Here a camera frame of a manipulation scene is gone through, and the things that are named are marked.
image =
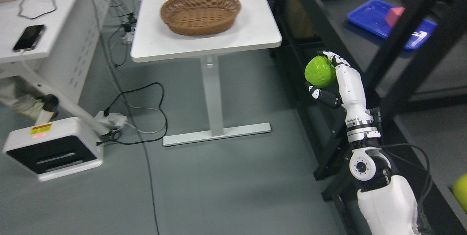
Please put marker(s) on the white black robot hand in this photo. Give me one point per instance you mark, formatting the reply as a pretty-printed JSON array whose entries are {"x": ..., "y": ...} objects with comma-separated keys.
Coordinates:
[{"x": 352, "y": 95}]

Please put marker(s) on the green apple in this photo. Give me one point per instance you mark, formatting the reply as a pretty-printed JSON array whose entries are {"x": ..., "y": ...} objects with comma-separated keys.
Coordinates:
[{"x": 320, "y": 72}]

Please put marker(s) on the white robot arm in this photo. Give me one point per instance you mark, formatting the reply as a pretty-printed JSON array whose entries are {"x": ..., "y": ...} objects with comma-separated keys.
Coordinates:
[{"x": 386, "y": 200}]

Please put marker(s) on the white robot base unit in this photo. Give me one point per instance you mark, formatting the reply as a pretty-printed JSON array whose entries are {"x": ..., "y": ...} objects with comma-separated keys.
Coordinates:
[{"x": 55, "y": 149}]

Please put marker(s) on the black metal shelf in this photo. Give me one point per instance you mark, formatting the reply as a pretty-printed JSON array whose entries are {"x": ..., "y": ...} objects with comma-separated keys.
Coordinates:
[{"x": 421, "y": 95}]

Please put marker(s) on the blue plastic tray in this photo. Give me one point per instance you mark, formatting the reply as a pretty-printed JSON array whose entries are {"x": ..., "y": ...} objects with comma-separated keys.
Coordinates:
[{"x": 370, "y": 16}]

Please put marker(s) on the pink block in tray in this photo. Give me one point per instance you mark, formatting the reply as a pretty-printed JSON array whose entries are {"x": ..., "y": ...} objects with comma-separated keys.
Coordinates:
[{"x": 393, "y": 15}]

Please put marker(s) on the white standing desk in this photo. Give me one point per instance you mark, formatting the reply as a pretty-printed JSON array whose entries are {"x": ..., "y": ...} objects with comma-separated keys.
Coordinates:
[{"x": 254, "y": 28}]

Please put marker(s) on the yellow-green ball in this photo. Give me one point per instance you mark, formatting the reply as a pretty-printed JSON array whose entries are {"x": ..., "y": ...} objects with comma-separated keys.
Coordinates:
[{"x": 459, "y": 190}]

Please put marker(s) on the brown wicker basket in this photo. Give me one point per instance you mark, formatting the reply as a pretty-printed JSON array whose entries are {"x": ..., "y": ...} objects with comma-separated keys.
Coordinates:
[{"x": 199, "y": 17}]

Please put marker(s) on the white power strip far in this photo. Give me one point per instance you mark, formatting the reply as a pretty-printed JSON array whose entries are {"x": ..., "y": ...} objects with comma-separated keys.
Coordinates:
[{"x": 129, "y": 33}]

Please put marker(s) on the white power strip on floor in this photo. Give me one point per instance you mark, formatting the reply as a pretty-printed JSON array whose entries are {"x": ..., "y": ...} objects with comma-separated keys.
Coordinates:
[{"x": 112, "y": 120}]

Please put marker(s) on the white side desk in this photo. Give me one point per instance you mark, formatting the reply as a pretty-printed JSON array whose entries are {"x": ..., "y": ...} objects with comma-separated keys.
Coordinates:
[{"x": 66, "y": 47}]

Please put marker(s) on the black smartphone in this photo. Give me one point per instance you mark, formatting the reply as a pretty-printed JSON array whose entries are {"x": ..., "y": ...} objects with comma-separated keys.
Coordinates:
[{"x": 29, "y": 38}]

